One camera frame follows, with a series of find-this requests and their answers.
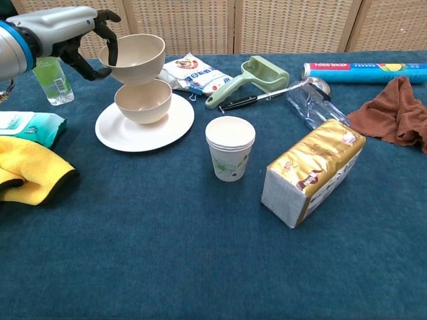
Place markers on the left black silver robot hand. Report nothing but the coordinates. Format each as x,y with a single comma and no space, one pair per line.
56,30

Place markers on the beige plastic bowl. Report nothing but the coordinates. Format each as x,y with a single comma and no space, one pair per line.
143,100
140,63

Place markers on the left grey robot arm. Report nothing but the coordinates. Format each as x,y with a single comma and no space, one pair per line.
10,50

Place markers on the stacked white paper cups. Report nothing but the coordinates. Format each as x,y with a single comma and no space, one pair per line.
230,156

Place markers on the clear bottle green label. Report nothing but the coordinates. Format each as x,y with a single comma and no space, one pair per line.
55,83

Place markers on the teal wet wipes pack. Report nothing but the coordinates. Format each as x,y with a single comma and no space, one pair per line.
40,125

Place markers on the yellow black-edged cloth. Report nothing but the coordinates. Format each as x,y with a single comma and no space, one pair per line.
33,166

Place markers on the white blue printed bag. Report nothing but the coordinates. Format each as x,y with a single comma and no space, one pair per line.
193,73

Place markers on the cream round plate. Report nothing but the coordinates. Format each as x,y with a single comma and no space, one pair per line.
166,126

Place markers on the small binder clip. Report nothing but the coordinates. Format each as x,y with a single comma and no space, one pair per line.
193,97

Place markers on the woven wooden folding screen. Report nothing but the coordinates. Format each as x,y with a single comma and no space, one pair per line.
267,23

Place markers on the blue felt table mat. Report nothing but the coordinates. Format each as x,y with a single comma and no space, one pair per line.
166,250

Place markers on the clear plastic water bottle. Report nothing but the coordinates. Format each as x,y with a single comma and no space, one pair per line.
310,110

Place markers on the blue plastic wrap box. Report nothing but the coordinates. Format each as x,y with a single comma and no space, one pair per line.
333,75

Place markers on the gold tissue pack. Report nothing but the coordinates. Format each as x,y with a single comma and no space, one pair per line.
310,166

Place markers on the brown cloth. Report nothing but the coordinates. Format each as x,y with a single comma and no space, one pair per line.
393,113

